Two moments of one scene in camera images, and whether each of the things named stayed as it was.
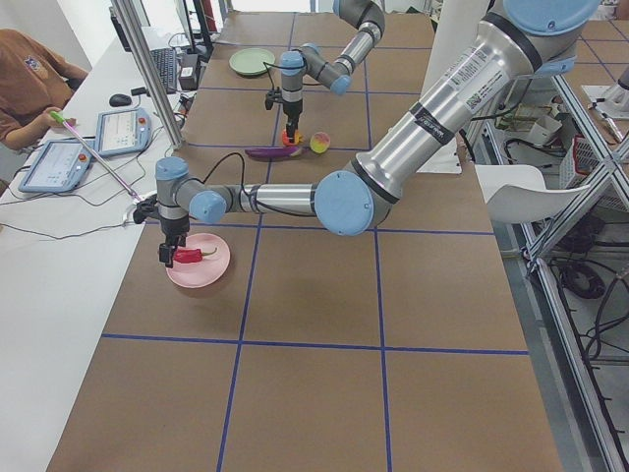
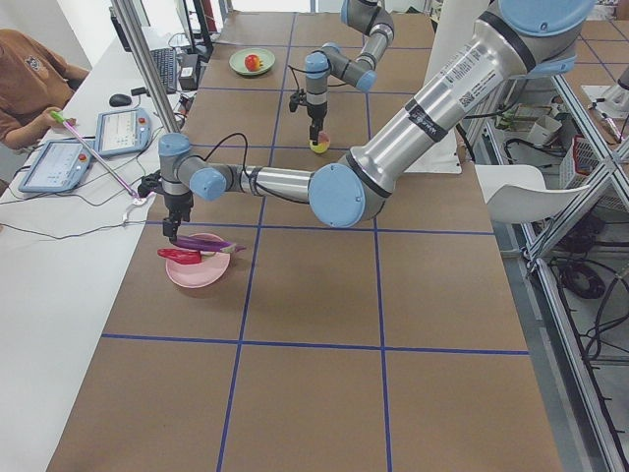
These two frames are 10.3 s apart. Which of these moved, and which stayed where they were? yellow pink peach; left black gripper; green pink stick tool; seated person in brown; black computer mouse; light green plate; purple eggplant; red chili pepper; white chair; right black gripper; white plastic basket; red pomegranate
Moved: purple eggplant; left black gripper; red pomegranate; right black gripper
Stayed: light green plate; white plastic basket; red chili pepper; seated person in brown; yellow pink peach; green pink stick tool; white chair; black computer mouse
